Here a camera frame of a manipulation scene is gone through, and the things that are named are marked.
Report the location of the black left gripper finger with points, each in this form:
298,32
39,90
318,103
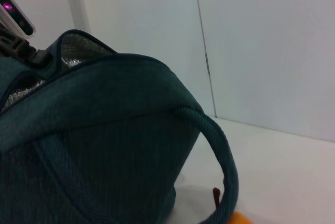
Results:
18,48

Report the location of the teal insulated lunch bag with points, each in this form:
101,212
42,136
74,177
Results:
117,129

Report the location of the orange pear fruit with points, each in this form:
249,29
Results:
242,216

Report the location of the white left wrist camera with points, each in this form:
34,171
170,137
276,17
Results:
15,12

